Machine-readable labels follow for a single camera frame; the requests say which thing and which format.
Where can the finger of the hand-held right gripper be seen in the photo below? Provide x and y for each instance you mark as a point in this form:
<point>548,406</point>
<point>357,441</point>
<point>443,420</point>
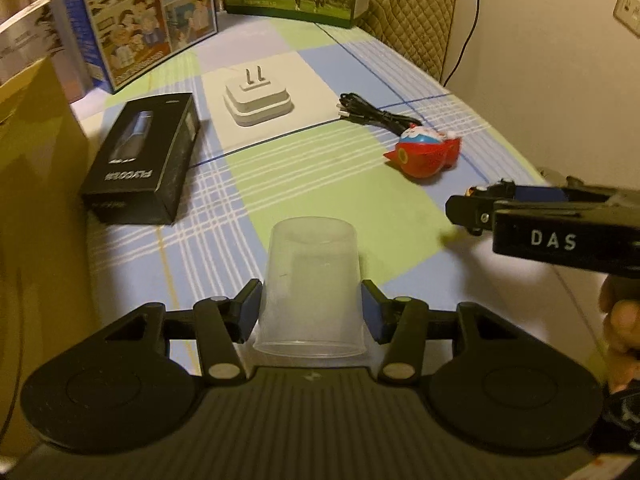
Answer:
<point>535,192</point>

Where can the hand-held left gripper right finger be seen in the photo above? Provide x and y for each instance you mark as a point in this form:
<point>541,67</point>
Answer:
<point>372,312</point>

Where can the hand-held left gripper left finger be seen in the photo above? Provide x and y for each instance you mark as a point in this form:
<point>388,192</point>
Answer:
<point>250,305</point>

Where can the clear plastic cup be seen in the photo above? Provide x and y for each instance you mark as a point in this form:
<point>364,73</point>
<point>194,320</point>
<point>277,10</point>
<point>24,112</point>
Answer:
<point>310,280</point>

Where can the red toy figure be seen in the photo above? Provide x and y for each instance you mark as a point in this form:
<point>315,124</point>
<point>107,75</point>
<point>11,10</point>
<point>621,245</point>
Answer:
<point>425,155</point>

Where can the black shaver box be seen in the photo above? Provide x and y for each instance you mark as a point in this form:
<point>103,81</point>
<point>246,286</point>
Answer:
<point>145,160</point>

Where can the white charger plug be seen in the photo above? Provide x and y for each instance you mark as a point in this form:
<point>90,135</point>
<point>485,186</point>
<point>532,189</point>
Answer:
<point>257,102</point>

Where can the brown cardboard box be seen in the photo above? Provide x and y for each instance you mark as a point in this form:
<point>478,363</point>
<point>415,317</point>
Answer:
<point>35,210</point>

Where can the person's right hand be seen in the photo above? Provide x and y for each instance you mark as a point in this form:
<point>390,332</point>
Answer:
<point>625,325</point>

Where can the beige quilted chair cover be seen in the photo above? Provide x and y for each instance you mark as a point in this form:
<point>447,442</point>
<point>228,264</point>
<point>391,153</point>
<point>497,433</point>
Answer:
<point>410,15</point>

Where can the blue milk carton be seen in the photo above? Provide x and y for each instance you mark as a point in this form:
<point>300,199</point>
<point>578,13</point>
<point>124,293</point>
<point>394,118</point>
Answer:
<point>145,20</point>

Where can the white humidifier box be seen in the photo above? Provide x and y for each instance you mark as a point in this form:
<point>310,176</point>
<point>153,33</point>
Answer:
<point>35,35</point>

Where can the beige wall socket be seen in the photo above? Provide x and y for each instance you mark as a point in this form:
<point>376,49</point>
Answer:
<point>629,10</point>

